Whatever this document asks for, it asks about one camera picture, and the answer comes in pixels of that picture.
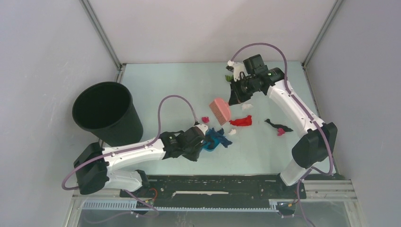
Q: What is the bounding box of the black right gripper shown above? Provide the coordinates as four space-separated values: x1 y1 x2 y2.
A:
229 76 260 106

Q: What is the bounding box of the white paper scrap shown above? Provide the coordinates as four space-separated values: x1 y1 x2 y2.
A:
241 103 253 111
228 129 237 135

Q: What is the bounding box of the blue dustpan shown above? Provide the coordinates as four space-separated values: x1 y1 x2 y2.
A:
201 138 220 152

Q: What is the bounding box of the pink paper scrap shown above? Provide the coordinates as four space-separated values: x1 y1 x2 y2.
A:
201 116 210 123
277 128 286 136

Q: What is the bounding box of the pink hand brush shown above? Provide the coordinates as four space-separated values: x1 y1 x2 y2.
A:
209 97 231 125

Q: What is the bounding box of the large dark blue scrap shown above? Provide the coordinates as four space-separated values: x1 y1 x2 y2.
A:
205 128 232 148

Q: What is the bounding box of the red paper scrap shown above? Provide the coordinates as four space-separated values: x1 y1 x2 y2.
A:
229 115 253 127

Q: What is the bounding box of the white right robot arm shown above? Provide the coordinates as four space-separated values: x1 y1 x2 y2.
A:
227 54 338 198

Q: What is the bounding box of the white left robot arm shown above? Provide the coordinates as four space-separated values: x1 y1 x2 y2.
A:
74 124 209 197

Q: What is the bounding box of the green paper scrap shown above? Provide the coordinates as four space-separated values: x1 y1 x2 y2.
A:
225 75 234 83

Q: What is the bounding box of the black paper scrap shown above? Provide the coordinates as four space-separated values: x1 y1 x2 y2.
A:
265 119 294 132

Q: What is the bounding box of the black plastic bin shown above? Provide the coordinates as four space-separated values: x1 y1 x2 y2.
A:
72 82 143 147

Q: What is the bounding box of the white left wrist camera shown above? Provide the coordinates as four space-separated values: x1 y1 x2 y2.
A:
194 123 209 135

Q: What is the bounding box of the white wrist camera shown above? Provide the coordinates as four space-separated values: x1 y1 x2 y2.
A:
226 61 246 82
194 123 209 135

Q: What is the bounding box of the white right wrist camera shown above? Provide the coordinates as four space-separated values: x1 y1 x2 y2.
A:
226 61 246 82

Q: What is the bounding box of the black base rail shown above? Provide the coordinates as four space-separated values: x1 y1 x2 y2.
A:
133 175 306 209

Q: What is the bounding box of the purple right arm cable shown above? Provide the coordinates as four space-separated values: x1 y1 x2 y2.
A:
230 43 334 227

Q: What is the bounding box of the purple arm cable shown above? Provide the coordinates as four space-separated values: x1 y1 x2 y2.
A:
61 95 201 218
230 43 334 227

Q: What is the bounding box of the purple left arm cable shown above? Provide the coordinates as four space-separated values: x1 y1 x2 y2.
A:
61 95 201 218

